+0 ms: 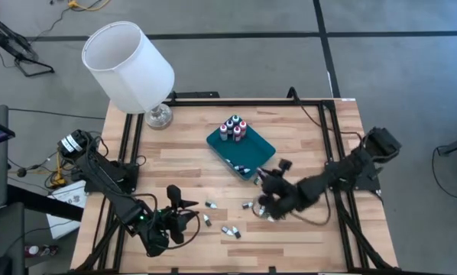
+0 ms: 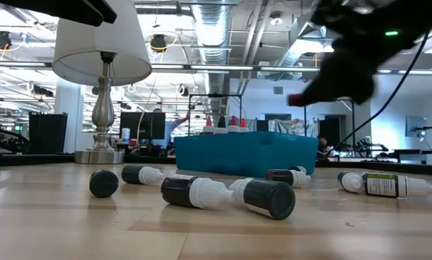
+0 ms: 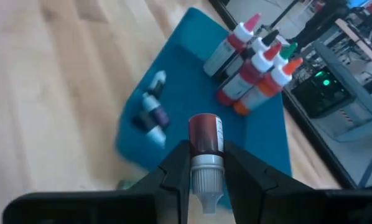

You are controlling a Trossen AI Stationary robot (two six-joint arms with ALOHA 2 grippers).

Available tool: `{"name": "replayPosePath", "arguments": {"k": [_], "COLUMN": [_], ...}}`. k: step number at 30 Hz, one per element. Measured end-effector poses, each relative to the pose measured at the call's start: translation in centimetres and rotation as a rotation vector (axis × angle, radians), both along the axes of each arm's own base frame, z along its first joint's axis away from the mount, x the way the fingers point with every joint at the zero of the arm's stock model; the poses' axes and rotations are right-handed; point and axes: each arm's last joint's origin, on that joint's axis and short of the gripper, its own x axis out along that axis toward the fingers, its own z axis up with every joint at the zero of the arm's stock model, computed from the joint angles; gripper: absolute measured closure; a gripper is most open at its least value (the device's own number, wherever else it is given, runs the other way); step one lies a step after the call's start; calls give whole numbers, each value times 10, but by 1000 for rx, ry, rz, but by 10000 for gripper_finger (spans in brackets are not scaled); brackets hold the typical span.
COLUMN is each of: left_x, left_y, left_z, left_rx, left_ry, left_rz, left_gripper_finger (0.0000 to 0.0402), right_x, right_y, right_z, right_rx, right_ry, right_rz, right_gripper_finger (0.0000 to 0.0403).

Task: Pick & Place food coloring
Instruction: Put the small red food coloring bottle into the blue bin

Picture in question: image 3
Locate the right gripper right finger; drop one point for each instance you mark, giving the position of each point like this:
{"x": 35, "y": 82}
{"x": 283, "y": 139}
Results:
{"x": 260, "y": 199}

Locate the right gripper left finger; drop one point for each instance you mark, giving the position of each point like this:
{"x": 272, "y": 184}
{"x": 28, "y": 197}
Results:
{"x": 161, "y": 199}

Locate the small white-capped dropper bottle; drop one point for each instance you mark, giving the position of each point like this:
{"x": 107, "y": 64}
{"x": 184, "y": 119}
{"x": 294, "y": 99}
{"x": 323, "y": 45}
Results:
{"x": 158, "y": 82}
{"x": 150, "y": 130}

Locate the small dark red dropper bottle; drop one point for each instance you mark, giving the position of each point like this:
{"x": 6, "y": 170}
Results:
{"x": 204, "y": 133}

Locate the small purple dropper bottle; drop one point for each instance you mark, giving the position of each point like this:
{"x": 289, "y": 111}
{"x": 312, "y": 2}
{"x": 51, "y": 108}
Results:
{"x": 156, "y": 110}

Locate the tall orange-capped coloring bottle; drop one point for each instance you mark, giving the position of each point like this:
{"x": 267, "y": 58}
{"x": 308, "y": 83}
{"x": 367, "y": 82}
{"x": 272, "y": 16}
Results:
{"x": 279, "y": 76}

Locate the tall red-capped coloring bottle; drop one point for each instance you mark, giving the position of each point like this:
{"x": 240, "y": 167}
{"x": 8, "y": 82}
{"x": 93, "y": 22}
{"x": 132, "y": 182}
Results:
{"x": 260, "y": 62}

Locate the tall green-capped coloring bottle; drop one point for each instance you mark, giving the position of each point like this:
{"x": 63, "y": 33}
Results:
{"x": 287, "y": 52}

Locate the tall black-capped coloring bottle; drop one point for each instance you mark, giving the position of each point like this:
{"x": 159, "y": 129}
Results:
{"x": 260, "y": 44}

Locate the tall pink-capped coloring bottle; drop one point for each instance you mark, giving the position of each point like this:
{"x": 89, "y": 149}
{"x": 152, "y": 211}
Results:
{"x": 242, "y": 31}

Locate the black computer green light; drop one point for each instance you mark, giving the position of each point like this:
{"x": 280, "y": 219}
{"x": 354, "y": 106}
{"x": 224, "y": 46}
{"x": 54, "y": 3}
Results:
{"x": 316, "y": 96}

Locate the teal plastic bin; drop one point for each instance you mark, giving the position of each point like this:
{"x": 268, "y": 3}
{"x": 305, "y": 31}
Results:
{"x": 198, "y": 87}

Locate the black office chair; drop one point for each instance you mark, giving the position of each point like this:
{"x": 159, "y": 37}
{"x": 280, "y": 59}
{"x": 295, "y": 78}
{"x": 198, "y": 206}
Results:
{"x": 319, "y": 25}

